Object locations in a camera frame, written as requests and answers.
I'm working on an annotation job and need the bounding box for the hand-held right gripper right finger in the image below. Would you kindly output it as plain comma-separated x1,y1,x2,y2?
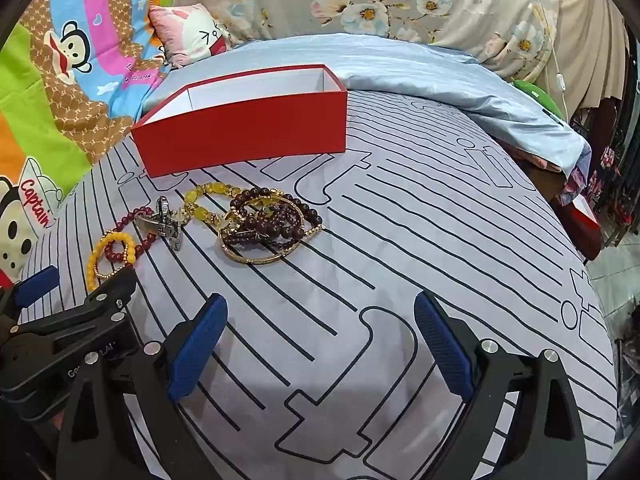
414,290,587,480

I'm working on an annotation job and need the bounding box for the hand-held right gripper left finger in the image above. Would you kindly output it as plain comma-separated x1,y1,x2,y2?
56,292,231,480

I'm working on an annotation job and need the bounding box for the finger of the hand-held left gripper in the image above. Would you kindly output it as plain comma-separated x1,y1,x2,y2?
9,267,139,362
0,265,62,332

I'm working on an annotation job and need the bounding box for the orange-yellow bead bracelet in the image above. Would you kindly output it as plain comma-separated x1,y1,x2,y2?
86,230,138,292

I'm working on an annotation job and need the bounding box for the dark red bead bracelet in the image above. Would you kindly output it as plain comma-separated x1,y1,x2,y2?
102,205,156,263

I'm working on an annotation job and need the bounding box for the gold bangle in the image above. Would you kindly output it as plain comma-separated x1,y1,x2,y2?
217,197,326,265

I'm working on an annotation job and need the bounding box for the dark brown bead bracelet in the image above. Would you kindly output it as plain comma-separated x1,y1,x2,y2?
222,186,325,253

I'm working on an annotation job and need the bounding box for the red cardboard box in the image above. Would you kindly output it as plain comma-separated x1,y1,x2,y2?
131,63,348,178

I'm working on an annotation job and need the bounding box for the silver metal watch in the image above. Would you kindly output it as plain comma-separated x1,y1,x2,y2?
137,197,186,252

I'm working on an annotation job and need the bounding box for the grey striped bed sheet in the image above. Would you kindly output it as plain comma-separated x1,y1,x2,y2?
17,87,618,480

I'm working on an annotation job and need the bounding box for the colourful cartoon monkey blanket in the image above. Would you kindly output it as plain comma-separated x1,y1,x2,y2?
0,0,191,291

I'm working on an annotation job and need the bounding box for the purple patterned cloth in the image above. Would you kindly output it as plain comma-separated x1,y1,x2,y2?
520,150,596,206

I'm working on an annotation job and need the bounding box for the row of hanging clothes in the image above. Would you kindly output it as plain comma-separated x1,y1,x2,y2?
570,95,640,251

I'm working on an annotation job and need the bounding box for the pink cartoon pillow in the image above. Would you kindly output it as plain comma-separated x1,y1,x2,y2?
148,2,233,70

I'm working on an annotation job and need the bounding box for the blue pillow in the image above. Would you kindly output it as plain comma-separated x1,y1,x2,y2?
150,32,591,173

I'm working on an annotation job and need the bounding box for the beige curtain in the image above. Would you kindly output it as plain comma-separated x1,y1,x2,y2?
547,0,631,121

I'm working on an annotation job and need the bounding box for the yellow amber bead bracelet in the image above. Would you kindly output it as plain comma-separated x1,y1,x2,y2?
181,182,246,226

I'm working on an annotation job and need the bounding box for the white cable with switch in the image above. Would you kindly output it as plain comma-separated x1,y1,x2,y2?
525,0,568,121

